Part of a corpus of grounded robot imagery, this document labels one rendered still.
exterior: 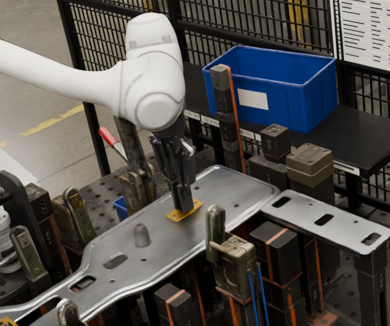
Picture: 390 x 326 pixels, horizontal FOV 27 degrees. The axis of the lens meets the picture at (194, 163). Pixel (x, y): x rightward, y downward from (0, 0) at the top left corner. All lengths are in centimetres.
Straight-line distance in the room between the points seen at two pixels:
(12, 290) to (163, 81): 61
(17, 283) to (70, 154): 259
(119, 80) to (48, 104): 355
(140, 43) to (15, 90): 377
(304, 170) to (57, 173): 252
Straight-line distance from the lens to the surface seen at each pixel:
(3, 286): 180
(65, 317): 147
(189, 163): 169
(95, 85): 147
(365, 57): 200
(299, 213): 175
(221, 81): 198
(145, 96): 140
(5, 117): 498
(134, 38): 157
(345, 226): 170
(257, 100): 202
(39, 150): 447
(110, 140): 190
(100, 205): 249
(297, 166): 183
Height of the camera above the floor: 199
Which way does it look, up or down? 30 degrees down
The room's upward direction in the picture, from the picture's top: 11 degrees counter-clockwise
